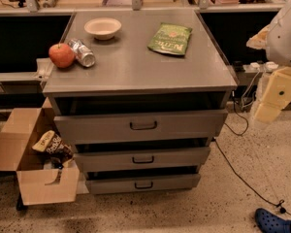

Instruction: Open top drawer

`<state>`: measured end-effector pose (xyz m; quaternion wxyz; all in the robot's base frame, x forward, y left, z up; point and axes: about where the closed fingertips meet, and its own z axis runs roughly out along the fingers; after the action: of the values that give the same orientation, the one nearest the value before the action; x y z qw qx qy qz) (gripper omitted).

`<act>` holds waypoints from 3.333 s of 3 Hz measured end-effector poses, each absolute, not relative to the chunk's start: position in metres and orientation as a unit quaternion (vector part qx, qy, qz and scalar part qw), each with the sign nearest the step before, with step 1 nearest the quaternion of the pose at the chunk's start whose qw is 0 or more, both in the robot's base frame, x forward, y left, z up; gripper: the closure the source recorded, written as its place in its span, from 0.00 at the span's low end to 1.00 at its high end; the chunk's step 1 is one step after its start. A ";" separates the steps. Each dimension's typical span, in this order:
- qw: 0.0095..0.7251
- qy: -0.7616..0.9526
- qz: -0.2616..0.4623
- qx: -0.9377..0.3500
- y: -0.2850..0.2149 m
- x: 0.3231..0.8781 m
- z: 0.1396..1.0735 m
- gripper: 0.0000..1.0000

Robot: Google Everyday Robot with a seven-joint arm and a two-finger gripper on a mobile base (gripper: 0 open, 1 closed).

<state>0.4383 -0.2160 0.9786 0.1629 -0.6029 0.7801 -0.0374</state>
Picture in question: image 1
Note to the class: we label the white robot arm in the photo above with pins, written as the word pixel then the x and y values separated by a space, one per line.
pixel 278 50

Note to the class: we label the grey middle drawer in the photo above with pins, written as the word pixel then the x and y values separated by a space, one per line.
pixel 140 159

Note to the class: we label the white bowl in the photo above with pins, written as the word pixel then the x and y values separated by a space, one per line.
pixel 103 28

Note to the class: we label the brown snack bag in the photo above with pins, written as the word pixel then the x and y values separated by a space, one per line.
pixel 52 143

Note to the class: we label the silver soda can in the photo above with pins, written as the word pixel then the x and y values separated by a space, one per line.
pixel 84 55

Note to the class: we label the cardboard box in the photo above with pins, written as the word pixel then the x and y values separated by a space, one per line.
pixel 42 179

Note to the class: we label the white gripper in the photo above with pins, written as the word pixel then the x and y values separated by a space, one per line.
pixel 285 39

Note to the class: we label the red apple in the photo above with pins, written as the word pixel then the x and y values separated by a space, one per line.
pixel 61 55

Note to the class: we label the grey bottom drawer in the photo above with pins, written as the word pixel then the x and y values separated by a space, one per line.
pixel 142 184

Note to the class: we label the green chip bag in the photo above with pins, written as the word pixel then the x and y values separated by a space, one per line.
pixel 170 39

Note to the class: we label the grey drawer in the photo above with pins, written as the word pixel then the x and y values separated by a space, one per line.
pixel 116 128
pixel 142 184
pixel 140 159

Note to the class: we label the grey drawer cabinet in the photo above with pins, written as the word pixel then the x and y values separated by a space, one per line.
pixel 129 78

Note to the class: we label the white power strip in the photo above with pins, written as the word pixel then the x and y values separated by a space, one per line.
pixel 263 67

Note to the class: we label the grey top drawer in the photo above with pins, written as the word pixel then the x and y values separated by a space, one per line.
pixel 116 128

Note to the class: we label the blue clog shoe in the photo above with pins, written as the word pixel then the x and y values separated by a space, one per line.
pixel 270 223

